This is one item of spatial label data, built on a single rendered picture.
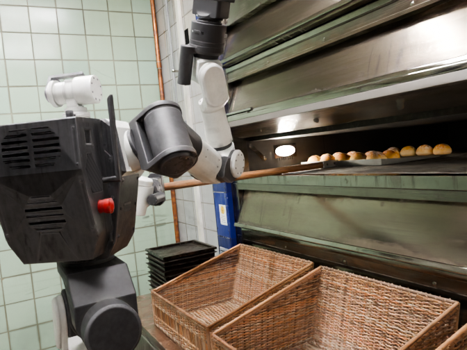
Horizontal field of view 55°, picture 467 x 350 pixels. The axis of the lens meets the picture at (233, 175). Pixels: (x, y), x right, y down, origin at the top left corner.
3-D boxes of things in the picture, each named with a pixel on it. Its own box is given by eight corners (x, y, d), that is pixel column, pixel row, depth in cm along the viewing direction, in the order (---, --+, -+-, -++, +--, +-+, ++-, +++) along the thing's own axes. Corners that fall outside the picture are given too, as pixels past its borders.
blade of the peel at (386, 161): (381, 165, 185) (381, 158, 185) (301, 167, 234) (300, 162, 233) (439, 156, 202) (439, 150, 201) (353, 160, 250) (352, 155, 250)
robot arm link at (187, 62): (231, 44, 111) (225, 89, 115) (212, 37, 119) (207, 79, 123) (189, 40, 105) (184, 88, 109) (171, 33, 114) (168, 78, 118)
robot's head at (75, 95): (93, 111, 102) (88, 72, 102) (51, 116, 104) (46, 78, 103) (104, 113, 109) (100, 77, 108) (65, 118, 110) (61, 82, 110)
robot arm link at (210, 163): (239, 194, 125) (204, 167, 106) (199, 190, 131) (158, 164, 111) (247, 155, 128) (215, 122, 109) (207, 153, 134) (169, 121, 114)
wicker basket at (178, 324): (246, 297, 220) (240, 242, 219) (323, 332, 171) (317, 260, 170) (151, 325, 196) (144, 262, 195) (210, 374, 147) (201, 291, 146)
